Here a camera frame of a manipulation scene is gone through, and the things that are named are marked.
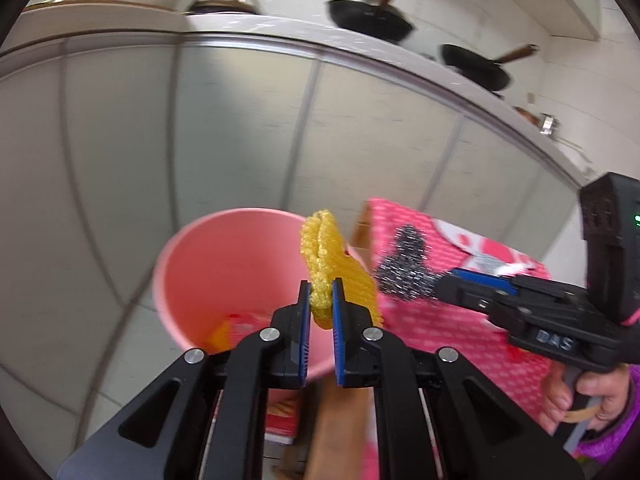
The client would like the dark steel wool scrubber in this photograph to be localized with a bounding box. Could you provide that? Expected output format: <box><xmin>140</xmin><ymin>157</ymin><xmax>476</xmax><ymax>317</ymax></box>
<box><xmin>374</xmin><ymin>224</ymin><xmax>442</xmax><ymax>301</ymax></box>

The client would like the yellow foam fruit net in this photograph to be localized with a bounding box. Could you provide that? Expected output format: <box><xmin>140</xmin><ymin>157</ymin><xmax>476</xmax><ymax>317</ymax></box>
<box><xmin>300</xmin><ymin>209</ymin><xmax>383</xmax><ymax>330</ymax></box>

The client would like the silver glitter sponge cloth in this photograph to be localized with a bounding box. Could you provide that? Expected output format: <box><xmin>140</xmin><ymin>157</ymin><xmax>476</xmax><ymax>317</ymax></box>
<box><xmin>473</xmin><ymin>254</ymin><xmax>504</xmax><ymax>275</ymax></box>

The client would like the pink plastic trash bucket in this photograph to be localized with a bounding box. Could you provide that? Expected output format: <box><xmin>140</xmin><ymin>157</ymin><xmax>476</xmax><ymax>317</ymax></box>
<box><xmin>152</xmin><ymin>208</ymin><xmax>334</xmax><ymax>380</ymax></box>

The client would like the kitchen counter cabinet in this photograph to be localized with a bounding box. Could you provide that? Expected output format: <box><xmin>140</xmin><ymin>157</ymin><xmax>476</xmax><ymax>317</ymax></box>
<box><xmin>1</xmin><ymin>3</ymin><xmax>584</xmax><ymax>471</ymax></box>

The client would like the right hand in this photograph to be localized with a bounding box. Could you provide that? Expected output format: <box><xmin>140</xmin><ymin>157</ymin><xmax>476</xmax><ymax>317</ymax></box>
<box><xmin>539</xmin><ymin>363</ymin><xmax>630</xmax><ymax>434</ymax></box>

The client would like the red book under bucket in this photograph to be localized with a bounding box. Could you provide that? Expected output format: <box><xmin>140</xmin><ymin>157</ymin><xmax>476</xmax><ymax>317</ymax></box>
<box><xmin>265</xmin><ymin>390</ymin><xmax>300</xmax><ymax>444</ymax></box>

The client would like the pink polka dot cloth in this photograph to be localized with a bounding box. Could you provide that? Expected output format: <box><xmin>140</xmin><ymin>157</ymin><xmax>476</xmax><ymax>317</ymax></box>
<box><xmin>352</xmin><ymin>198</ymin><xmax>550</xmax><ymax>418</ymax></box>

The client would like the purple right sleeve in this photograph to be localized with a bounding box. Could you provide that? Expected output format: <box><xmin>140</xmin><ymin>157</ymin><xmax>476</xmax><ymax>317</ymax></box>
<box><xmin>576</xmin><ymin>365</ymin><xmax>639</xmax><ymax>465</ymax></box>

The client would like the steel cup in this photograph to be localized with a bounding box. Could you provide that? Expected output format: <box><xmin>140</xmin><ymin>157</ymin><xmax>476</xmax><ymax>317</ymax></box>
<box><xmin>539</xmin><ymin>114</ymin><xmax>561</xmax><ymax>138</ymax></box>

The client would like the copper bowl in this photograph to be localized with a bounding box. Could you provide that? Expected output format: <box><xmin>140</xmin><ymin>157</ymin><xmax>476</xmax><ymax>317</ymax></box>
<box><xmin>513</xmin><ymin>106</ymin><xmax>540</xmax><ymax>128</ymax></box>

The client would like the right black wok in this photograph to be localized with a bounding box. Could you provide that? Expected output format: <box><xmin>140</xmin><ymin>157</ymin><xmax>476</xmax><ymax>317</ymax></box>
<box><xmin>439</xmin><ymin>44</ymin><xmax>539</xmax><ymax>92</ymax></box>

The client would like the black wok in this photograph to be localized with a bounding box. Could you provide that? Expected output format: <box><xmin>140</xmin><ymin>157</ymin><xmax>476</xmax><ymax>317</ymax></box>
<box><xmin>326</xmin><ymin>0</ymin><xmax>414</xmax><ymax>44</ymax></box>
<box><xmin>439</xmin><ymin>44</ymin><xmax>539</xmax><ymax>92</ymax></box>

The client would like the left black wok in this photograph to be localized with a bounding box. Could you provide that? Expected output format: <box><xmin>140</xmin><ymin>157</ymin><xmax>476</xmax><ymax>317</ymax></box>
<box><xmin>326</xmin><ymin>0</ymin><xmax>414</xmax><ymax>44</ymax></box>

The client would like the dark induction cooker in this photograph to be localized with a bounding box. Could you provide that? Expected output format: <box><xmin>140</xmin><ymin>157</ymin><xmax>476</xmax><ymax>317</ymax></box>
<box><xmin>186</xmin><ymin>0</ymin><xmax>260</xmax><ymax>14</ymax></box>

